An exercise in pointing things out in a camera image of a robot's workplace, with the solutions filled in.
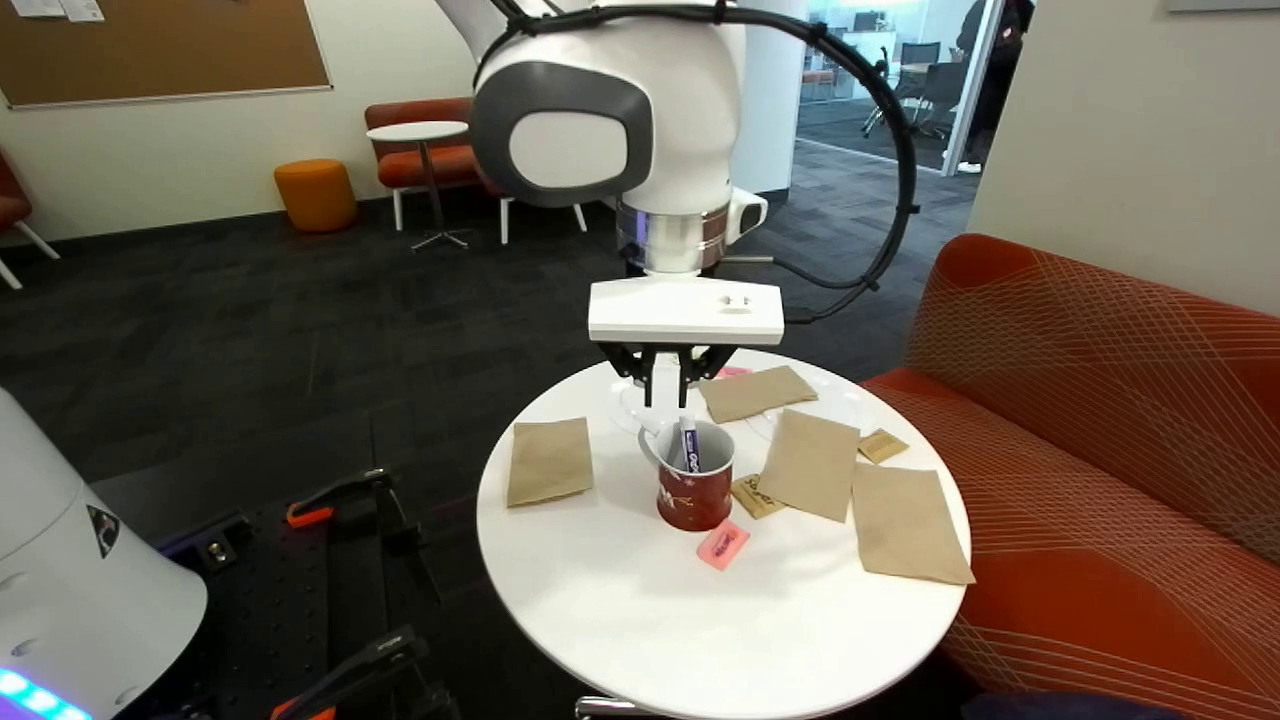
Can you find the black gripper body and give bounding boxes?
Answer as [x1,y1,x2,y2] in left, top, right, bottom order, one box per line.
[613,341,720,370]

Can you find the black power strip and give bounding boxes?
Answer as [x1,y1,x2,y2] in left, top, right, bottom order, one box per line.
[155,514,263,572]

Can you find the orange corner sofa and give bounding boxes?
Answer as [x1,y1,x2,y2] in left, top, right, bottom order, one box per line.
[859,231,1280,720]

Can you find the white round table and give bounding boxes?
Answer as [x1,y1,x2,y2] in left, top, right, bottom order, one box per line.
[471,349,973,720]

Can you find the small brown sugar packet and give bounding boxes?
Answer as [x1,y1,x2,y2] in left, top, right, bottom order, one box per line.
[730,471,794,524]

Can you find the red chair with white legs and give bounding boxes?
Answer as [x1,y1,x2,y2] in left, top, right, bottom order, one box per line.
[0,151,64,296]

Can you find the black robot cart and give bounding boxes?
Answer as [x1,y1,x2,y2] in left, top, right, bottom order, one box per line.
[94,464,466,720]

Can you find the small white side table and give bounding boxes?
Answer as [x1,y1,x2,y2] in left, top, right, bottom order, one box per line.
[366,114,475,254]

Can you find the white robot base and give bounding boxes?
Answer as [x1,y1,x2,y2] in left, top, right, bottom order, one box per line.
[0,386,213,720]

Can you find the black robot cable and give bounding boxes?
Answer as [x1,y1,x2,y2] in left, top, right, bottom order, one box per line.
[493,0,926,332]

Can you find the brown cork board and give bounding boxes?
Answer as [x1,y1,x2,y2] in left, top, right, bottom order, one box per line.
[0,0,332,110]

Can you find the small orange lounge sofa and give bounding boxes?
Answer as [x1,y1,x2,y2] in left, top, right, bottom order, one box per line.
[359,91,593,251]

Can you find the white pinned papers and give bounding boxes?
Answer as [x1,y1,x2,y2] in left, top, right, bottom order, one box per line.
[9,0,109,24]

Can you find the red mug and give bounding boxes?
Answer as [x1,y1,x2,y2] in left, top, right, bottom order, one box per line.
[638,414,739,537]

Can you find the black orange clamp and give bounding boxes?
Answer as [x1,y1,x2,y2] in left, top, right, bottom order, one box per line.
[279,464,403,537]
[263,627,431,720]

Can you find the orange round ottoman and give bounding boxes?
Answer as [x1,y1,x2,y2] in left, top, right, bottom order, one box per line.
[274,156,359,238]

